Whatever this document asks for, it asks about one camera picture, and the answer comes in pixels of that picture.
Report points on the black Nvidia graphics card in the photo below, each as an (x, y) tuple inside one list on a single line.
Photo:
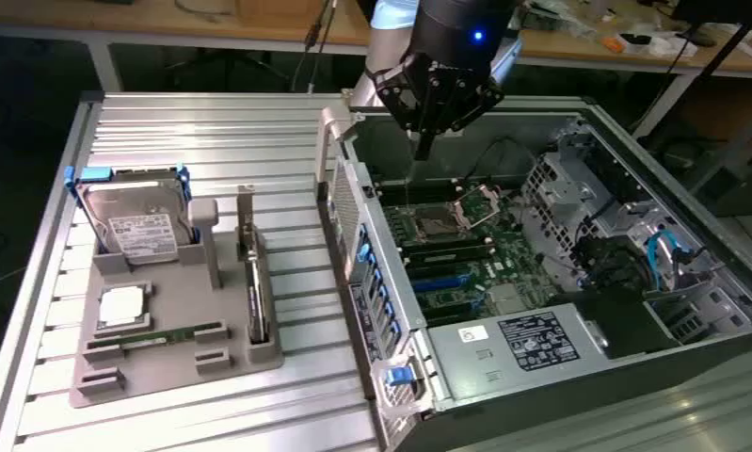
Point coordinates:
[(257, 296)]

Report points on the grey plastic parts rack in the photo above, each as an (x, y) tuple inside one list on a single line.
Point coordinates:
[(174, 301)]

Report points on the green motherboard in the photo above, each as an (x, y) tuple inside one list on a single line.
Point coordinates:
[(513, 263)]

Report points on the black box under desk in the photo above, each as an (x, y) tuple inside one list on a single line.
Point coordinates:
[(739, 188)]

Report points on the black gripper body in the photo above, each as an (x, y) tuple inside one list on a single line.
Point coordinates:
[(451, 28)]

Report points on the brown cardboard box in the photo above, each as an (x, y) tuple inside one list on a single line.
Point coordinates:
[(275, 9)]

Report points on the metal socket cover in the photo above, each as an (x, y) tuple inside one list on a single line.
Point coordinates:
[(479, 207)]

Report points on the wooden desk with clutter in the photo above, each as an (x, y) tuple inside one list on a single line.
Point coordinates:
[(601, 59)]

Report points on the open grey PC case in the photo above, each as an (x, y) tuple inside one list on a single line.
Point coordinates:
[(601, 386)]

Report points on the blue expansion slot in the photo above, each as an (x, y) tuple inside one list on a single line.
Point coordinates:
[(441, 282)]

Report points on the green RAM stick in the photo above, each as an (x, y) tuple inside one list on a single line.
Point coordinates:
[(161, 338)]

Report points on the grey power supply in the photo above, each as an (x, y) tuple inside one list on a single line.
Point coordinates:
[(513, 343)]

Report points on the wooden desk with white legs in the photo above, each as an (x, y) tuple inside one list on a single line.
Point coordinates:
[(130, 26)]

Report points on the grey metal disk bay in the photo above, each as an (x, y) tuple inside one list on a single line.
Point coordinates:
[(564, 188)]

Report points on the silver chipset heatsink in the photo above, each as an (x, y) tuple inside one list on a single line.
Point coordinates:
[(507, 299)]

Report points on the black slanted stand pole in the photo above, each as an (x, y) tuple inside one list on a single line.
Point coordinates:
[(720, 52)]

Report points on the silver CPU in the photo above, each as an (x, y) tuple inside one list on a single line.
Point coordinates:
[(121, 308)]

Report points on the CPU socket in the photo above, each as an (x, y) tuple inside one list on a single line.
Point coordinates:
[(435, 221)]

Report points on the hard disk with blue caddy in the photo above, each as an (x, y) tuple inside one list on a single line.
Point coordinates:
[(140, 221)]

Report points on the black monitor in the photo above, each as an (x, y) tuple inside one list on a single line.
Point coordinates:
[(708, 9)]

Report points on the blue case latch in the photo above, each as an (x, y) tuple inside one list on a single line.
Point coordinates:
[(393, 376)]

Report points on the black office chair base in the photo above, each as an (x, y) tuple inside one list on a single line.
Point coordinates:
[(230, 66)]

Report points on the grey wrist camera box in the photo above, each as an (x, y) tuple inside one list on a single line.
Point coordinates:
[(507, 61)]

